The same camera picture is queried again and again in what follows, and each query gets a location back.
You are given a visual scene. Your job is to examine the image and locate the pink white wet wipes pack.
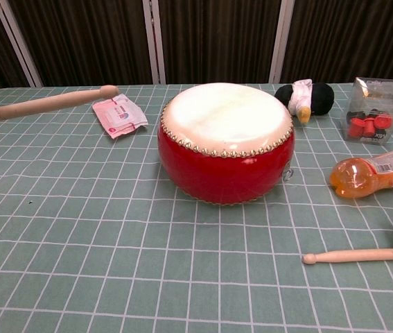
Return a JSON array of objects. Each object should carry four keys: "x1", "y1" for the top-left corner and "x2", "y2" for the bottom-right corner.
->
[{"x1": 91, "y1": 93, "x2": 149, "y2": 139}]

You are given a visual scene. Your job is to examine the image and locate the clear box with red parts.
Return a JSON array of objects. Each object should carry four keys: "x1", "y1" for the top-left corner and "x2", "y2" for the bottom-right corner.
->
[{"x1": 340, "y1": 76, "x2": 393, "y2": 145}]

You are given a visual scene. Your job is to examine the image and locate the wooden drumstick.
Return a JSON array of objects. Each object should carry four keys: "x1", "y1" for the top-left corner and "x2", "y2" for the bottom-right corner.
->
[
  {"x1": 302, "y1": 248, "x2": 393, "y2": 265},
  {"x1": 0, "y1": 85, "x2": 120, "y2": 126}
]

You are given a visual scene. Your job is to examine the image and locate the white partition post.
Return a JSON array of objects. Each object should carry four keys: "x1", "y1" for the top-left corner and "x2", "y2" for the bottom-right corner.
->
[
  {"x1": 142, "y1": 0, "x2": 166, "y2": 85},
  {"x1": 0, "y1": 0, "x2": 43, "y2": 87},
  {"x1": 268, "y1": 0, "x2": 295, "y2": 84}
]

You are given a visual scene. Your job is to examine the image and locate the green checked tablecloth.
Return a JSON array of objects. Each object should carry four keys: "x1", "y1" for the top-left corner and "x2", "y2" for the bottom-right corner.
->
[{"x1": 0, "y1": 82, "x2": 393, "y2": 333}]

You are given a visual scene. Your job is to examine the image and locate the orange drink bottle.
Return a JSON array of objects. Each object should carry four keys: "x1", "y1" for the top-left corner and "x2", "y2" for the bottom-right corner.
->
[{"x1": 329, "y1": 147, "x2": 393, "y2": 200}]

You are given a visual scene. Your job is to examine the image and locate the black white plush penguin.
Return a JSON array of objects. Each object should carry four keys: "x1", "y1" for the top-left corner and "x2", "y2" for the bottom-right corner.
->
[{"x1": 274, "y1": 78, "x2": 335, "y2": 125}]

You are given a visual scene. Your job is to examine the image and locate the red drum with white skin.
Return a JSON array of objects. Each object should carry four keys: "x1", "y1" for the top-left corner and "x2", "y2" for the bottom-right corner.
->
[{"x1": 157, "y1": 82, "x2": 295, "y2": 206}]

